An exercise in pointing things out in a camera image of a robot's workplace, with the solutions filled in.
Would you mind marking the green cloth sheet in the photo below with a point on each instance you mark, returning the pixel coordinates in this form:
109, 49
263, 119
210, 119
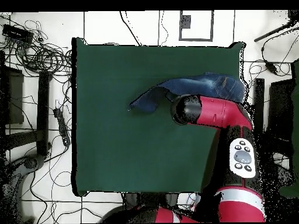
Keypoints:
296, 116

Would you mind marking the black wheeled stand base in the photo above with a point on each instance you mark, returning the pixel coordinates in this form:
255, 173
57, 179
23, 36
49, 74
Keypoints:
31, 163
283, 175

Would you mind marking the small grey square patch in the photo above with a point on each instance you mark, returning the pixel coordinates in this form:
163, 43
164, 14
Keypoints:
186, 22

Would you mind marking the black flat panel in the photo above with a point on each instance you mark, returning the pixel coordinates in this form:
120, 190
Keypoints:
280, 109
14, 98

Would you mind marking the black rod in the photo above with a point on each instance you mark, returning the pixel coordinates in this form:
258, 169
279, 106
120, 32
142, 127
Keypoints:
268, 34

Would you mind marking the blue denim jeans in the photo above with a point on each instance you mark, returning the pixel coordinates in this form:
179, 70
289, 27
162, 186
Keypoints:
198, 86

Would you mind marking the black upright bar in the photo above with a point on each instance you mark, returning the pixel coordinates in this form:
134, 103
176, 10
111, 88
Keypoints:
43, 112
259, 100

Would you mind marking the black electronics box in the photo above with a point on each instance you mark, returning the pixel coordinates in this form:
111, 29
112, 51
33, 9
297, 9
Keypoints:
17, 33

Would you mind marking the black power strip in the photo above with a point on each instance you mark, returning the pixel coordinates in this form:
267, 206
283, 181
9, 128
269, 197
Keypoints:
62, 127

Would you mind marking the dark green table cloth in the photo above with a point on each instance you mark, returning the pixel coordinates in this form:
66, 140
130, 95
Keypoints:
116, 151

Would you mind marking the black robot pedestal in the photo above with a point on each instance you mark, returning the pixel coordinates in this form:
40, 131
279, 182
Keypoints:
149, 200

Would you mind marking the black power adapter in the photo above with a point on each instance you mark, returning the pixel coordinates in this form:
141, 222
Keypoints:
271, 67

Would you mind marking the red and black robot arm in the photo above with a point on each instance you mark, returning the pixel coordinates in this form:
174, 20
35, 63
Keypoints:
222, 112

